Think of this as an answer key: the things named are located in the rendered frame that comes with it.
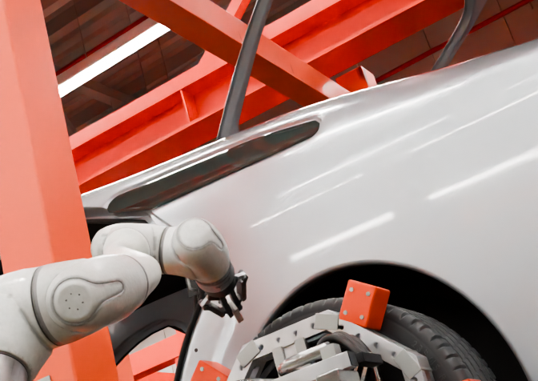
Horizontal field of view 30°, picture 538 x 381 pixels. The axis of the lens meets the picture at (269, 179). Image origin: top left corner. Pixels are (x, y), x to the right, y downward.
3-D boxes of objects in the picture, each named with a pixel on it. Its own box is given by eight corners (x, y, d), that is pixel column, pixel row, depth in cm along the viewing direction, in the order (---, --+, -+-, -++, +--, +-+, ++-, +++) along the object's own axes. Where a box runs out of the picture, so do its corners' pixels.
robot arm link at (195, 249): (236, 242, 219) (179, 240, 222) (221, 209, 206) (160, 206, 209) (229, 288, 214) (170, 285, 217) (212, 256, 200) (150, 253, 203)
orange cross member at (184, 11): (395, 177, 499) (370, 104, 515) (31, -19, 283) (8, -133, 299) (374, 186, 504) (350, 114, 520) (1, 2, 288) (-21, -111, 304)
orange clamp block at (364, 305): (380, 331, 215) (391, 290, 216) (365, 328, 208) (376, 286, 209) (352, 322, 219) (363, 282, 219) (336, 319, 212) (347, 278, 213)
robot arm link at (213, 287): (238, 266, 216) (243, 278, 221) (214, 238, 221) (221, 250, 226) (204, 291, 214) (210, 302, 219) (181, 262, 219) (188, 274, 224)
